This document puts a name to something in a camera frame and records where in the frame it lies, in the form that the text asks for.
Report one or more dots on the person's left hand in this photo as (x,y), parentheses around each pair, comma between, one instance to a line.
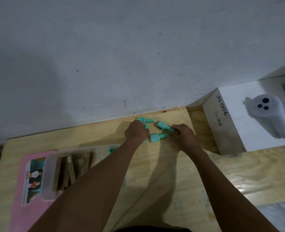
(136,131)

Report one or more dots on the person's right hand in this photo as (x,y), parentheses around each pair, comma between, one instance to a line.
(186,138)

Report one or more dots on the group of teal bottles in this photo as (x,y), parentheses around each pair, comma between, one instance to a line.
(154,138)

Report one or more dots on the group of tan boxes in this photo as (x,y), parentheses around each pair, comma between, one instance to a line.
(60,173)

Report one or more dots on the clear plastic container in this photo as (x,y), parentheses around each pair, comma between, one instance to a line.
(47,181)

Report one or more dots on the pink lid with picture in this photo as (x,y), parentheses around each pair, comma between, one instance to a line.
(24,215)

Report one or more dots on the person's left forearm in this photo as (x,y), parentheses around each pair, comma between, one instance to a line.
(84,190)

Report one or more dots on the person's right forearm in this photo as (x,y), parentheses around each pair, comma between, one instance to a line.
(224,195)

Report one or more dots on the white cardboard box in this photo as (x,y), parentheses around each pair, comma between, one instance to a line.
(227,137)

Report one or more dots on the person's black shorts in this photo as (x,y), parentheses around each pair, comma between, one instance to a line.
(152,230)

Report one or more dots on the plywood table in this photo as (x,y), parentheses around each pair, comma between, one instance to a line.
(253,176)

